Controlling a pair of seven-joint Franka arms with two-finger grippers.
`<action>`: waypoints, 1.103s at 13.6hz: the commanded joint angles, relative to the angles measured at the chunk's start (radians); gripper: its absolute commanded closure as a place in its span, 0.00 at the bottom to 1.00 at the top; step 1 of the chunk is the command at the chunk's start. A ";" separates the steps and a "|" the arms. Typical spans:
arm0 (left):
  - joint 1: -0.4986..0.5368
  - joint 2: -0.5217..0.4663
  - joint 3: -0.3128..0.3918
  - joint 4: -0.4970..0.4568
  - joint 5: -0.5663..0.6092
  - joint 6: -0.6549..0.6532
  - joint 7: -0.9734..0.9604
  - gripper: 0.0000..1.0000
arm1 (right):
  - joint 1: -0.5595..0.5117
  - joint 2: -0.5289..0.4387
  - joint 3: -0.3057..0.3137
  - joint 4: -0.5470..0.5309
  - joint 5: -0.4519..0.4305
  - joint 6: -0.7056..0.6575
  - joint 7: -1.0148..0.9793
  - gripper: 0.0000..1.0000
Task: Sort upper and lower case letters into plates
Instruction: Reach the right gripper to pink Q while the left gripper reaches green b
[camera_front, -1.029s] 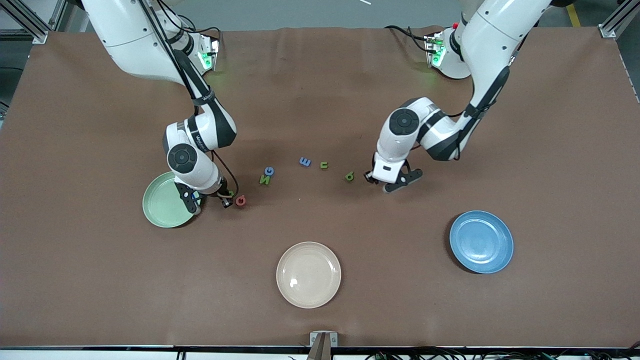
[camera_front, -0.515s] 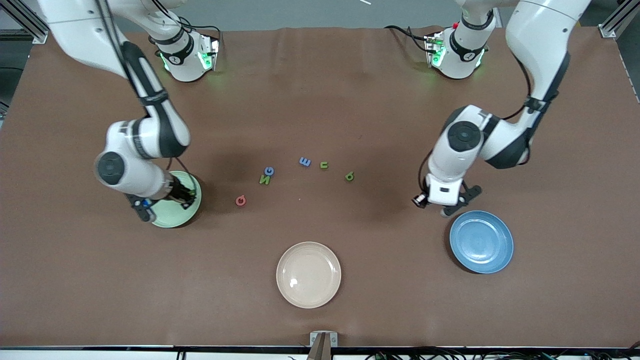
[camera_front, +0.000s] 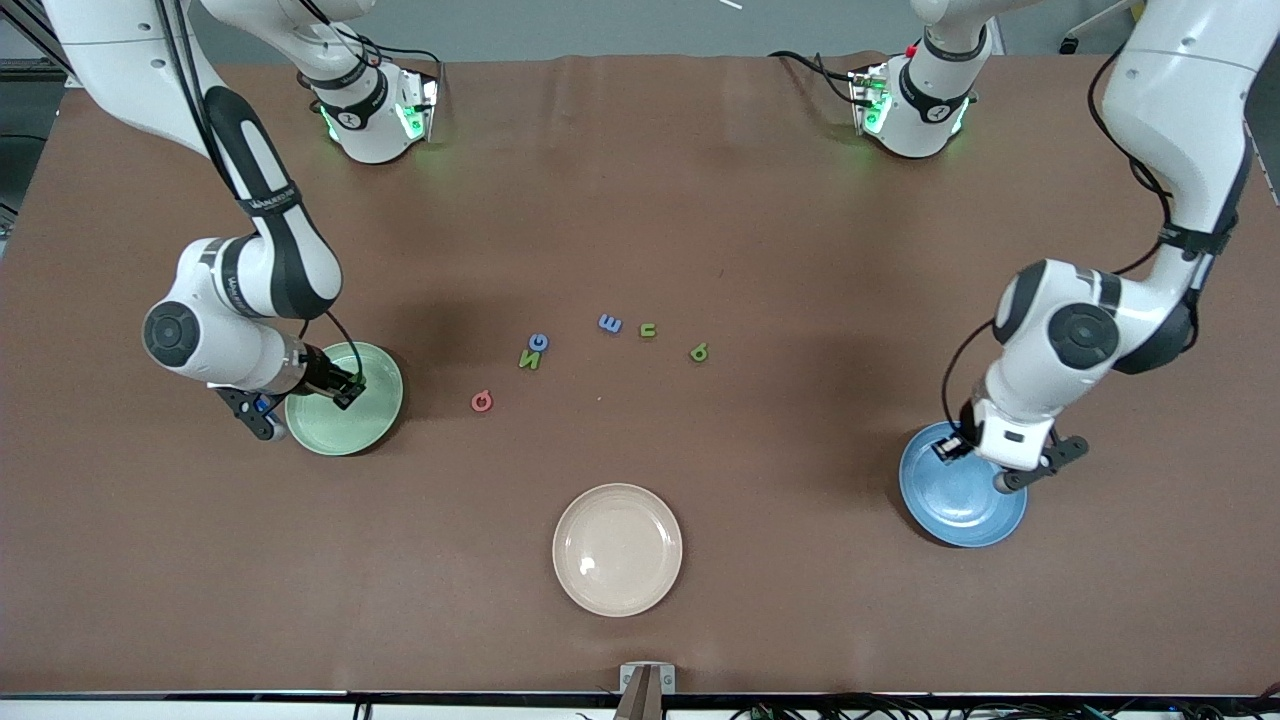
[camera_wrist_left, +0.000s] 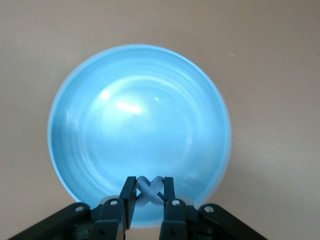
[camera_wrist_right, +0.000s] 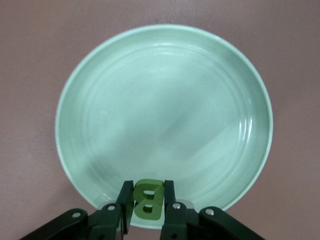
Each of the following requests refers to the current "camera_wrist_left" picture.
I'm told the brown table mat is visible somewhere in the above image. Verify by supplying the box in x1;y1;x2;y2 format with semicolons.
0;0;320;240

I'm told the blue plate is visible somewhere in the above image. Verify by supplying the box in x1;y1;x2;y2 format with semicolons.
46;44;233;230

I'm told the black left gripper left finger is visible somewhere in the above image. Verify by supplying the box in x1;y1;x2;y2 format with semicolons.
7;176;138;240

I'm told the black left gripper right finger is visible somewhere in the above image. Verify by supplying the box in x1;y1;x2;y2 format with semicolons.
161;176;268;240

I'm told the blue letter x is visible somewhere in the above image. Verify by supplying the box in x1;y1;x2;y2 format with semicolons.
134;175;167;209

